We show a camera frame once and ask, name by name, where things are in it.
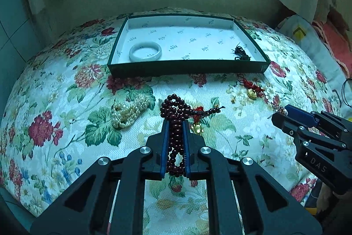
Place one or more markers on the pale jade bangle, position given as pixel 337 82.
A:
pixel 132 54

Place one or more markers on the dark bronze ornament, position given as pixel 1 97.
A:
pixel 239 51

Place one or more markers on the gold charm with red knot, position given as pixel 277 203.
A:
pixel 197 128

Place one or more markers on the floral quilted cover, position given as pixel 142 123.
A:
pixel 68 102

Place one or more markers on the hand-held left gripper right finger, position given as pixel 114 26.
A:
pixel 186 149

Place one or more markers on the pink cloth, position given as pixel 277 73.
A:
pixel 334 31

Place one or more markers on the white pillow with yellow print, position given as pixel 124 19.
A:
pixel 308 45

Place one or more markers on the rhinestone brooch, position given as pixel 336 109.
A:
pixel 278 110

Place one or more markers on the green box with white lining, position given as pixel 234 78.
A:
pixel 189 39

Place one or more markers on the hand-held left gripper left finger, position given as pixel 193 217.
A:
pixel 165 149

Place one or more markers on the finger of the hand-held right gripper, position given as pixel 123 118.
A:
pixel 301 115
pixel 286 125

